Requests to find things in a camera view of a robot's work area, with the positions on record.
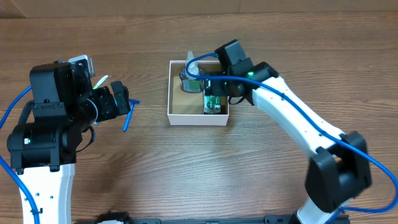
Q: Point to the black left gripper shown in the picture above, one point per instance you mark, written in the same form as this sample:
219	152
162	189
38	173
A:
109	110

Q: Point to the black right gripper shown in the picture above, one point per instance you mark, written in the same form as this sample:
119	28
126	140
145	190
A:
218	88

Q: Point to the green soap packet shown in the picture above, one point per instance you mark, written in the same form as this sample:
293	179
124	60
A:
212	104

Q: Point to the blue disposable razor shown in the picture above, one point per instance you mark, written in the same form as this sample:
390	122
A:
132	103

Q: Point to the blue pump bottle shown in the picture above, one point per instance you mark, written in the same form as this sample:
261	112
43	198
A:
190	84

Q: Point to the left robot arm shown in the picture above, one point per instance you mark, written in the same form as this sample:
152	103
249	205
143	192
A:
44	144

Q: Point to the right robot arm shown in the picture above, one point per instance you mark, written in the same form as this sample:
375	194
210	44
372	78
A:
338	163

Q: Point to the green white toothbrush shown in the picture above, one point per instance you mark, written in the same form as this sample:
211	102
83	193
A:
100	82

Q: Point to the white cardboard box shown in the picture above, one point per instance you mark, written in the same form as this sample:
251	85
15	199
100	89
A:
186	109

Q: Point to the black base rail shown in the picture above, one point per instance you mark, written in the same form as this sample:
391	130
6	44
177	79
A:
123	217

